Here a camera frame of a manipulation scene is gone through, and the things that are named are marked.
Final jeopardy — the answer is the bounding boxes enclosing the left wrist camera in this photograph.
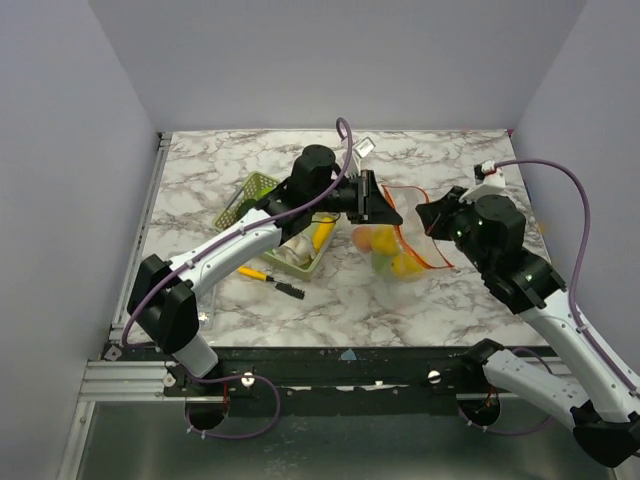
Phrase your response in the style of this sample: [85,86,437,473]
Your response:
[345,137,376,178]

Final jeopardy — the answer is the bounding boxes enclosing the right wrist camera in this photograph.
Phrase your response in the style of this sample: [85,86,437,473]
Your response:
[469,161,506,202]

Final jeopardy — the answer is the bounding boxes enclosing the yellow orange round fruit toy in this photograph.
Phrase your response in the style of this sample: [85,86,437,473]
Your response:
[390,252,424,279]

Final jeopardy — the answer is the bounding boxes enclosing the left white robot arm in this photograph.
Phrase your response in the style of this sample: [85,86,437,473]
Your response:
[127,145,403,395]

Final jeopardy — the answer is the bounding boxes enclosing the aluminium frame rail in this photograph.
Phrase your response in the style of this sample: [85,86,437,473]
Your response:
[78,361,168,402]

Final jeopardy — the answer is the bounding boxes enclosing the yellow handled black brush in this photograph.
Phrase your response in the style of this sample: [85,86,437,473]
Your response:
[237,266,305,300]

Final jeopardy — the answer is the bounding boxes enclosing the bright green citrus toy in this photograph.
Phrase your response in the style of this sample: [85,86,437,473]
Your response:
[237,199,257,216]

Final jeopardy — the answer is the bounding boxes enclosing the yellow corn toy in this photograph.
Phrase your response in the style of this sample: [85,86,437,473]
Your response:
[311,217,337,252]

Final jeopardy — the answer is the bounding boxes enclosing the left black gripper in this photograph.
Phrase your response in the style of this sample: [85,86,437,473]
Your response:
[309,169,403,224]

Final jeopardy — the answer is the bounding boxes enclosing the yellow pear toy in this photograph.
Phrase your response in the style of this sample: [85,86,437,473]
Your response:
[370,225,399,256]

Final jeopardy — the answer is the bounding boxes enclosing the orange peach toy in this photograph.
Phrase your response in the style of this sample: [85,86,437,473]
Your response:
[351,226,373,253]

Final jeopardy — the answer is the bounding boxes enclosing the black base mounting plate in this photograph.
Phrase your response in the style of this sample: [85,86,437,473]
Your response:
[104,347,499,420]

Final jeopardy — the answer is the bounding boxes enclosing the pale green perforated basket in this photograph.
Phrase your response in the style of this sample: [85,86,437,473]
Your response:
[212,171,338,282]

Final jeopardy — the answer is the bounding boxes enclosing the green cabbage toy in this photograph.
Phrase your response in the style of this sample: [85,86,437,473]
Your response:
[370,252,397,277]

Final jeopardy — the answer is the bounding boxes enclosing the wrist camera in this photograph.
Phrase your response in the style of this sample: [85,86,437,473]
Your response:
[345,137,376,178]
[469,161,506,202]

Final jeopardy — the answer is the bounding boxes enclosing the clear zip top bag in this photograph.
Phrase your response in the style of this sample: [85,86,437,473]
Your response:
[351,185,454,282]

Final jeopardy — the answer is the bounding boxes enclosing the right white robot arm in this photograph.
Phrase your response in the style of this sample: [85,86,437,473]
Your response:
[416,187,639,468]

